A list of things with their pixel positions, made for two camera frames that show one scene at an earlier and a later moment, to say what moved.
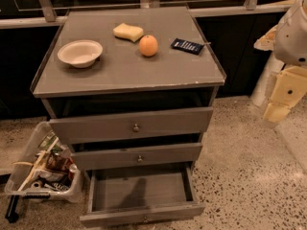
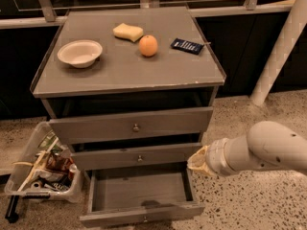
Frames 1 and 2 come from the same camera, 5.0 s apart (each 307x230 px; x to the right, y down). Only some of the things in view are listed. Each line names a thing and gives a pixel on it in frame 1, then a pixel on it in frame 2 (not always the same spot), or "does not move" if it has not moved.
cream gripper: x=294 y=38 → x=213 y=157
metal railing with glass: x=46 y=6 does not move
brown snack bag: x=58 y=162 does not move
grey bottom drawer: x=134 y=195 does not move
